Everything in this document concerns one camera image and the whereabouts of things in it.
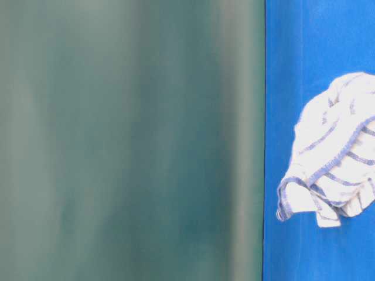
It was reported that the white blue-striped towel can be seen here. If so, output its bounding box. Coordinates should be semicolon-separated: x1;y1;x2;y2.
276;72;374;228

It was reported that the blue table cloth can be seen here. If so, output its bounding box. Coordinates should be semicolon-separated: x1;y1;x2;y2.
263;1;374;280

